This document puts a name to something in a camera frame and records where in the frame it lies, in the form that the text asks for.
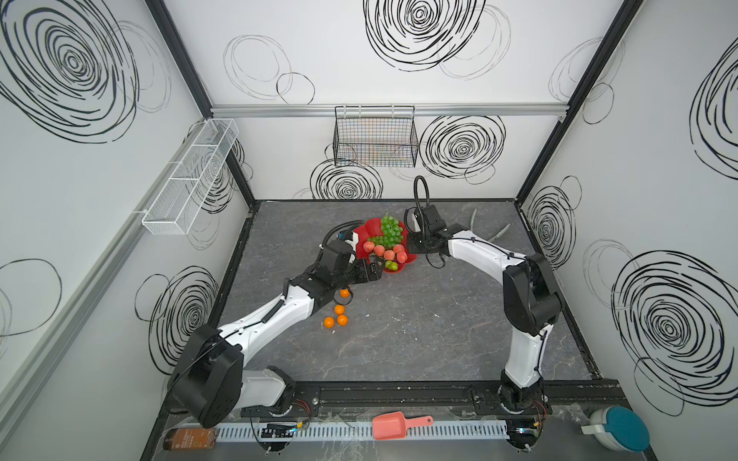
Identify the red flower-shaped bowl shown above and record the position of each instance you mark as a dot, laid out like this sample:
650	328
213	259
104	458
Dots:
371	228

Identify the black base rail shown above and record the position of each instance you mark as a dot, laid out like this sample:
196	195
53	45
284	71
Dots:
317	398

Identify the pink plastic scoop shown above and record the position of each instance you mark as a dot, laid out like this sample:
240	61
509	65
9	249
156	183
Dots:
395	425

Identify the green pear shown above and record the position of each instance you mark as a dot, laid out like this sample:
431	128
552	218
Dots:
391	266

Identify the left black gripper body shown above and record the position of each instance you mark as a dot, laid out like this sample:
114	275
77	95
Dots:
353	274

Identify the metal tongs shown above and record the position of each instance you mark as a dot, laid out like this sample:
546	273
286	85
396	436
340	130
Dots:
500	233

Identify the black wire basket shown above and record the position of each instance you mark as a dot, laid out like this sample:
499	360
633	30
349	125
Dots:
375	136

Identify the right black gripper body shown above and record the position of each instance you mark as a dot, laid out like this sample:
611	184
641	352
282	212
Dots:
422	243

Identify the white slotted cable duct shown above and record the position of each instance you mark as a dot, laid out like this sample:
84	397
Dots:
357	431

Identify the white mesh wall shelf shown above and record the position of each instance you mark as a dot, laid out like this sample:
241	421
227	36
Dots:
187	187

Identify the green grape bunch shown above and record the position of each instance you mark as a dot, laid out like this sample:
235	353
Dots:
390	233

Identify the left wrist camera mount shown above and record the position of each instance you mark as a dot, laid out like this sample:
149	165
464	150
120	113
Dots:
352	238

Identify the teal and white container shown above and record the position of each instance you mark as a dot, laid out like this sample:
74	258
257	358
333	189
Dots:
618	429

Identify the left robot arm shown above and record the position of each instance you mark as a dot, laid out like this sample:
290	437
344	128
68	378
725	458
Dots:
211	380

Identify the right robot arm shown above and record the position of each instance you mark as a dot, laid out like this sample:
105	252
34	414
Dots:
532	298

